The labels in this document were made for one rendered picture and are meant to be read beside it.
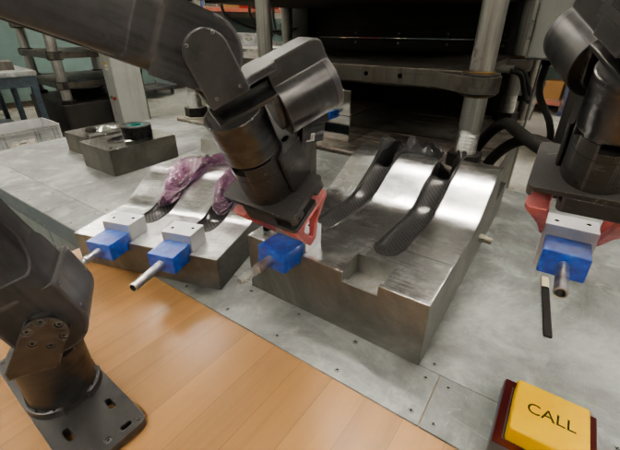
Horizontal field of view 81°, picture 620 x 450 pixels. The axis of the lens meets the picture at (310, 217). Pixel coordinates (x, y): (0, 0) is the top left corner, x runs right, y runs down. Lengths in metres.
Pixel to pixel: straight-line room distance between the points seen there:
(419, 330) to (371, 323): 0.06
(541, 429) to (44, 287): 0.44
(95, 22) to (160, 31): 0.04
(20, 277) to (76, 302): 0.05
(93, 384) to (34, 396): 0.05
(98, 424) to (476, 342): 0.43
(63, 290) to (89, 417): 0.14
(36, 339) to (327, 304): 0.30
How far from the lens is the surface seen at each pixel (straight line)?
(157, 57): 0.31
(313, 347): 0.47
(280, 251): 0.45
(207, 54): 0.31
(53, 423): 0.48
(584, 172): 0.40
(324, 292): 0.48
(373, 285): 0.47
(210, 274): 0.56
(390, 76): 1.23
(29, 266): 0.37
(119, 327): 0.56
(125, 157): 1.08
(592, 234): 0.49
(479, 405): 0.46
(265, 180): 0.37
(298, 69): 0.35
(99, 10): 0.31
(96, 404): 0.47
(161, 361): 0.50
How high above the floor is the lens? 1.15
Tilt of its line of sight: 28 degrees down
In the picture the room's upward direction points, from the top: straight up
